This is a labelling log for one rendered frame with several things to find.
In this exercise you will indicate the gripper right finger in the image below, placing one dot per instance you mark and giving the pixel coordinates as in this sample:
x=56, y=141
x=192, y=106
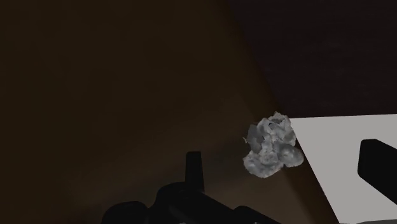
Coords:
x=380, y=167

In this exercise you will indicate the grey crumpled lump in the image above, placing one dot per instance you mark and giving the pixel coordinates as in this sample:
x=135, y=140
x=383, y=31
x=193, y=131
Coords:
x=270, y=147

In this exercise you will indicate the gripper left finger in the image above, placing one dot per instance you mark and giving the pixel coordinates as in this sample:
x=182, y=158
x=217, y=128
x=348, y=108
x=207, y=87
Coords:
x=193, y=170

